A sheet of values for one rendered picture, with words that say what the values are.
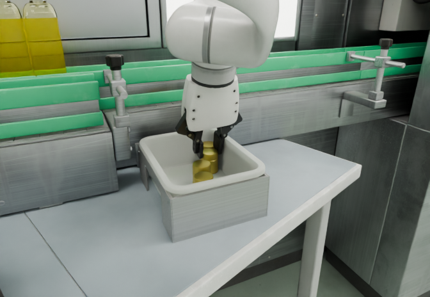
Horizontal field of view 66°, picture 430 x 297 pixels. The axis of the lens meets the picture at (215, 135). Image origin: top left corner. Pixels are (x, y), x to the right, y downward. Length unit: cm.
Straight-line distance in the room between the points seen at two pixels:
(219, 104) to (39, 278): 37
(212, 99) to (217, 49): 15
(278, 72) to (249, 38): 44
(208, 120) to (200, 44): 19
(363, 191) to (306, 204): 70
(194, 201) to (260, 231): 12
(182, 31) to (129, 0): 45
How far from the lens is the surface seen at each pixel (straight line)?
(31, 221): 66
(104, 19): 86
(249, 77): 82
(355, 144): 130
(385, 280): 141
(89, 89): 61
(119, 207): 63
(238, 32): 43
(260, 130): 85
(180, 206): 50
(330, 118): 99
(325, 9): 119
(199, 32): 43
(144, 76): 72
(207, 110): 58
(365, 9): 130
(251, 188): 54
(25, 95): 61
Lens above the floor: 109
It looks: 22 degrees down
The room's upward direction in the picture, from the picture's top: straight up
